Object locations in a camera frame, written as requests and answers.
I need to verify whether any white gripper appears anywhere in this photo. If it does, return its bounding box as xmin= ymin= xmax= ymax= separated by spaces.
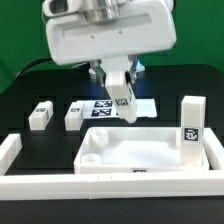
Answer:
xmin=45 ymin=0 xmax=176 ymax=87

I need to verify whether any white desk tabletop tray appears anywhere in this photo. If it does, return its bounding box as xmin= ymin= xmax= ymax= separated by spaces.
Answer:
xmin=73 ymin=127 xmax=209 ymax=174

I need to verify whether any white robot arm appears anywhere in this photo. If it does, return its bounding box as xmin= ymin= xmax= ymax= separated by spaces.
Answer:
xmin=42 ymin=0 xmax=177 ymax=83

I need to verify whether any white U-shaped fence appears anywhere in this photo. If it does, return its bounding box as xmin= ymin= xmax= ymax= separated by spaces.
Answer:
xmin=0 ymin=128 xmax=224 ymax=201

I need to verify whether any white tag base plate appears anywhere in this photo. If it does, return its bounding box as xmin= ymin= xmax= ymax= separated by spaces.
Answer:
xmin=83 ymin=99 xmax=157 ymax=119

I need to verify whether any black cable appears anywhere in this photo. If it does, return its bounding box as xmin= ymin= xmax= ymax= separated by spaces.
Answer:
xmin=13 ymin=57 xmax=54 ymax=83

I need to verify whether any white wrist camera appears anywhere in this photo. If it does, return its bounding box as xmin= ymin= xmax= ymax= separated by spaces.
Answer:
xmin=42 ymin=0 xmax=82 ymax=17

